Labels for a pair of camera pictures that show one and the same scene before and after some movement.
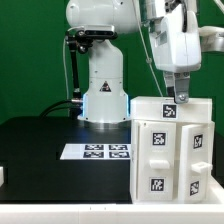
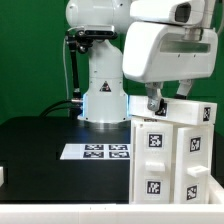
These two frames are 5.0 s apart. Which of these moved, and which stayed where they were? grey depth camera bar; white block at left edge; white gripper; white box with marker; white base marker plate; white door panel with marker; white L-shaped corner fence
Moved: white box with marker; white door panel with marker; white gripper
Stayed: grey depth camera bar; white block at left edge; white base marker plate; white L-shaped corner fence
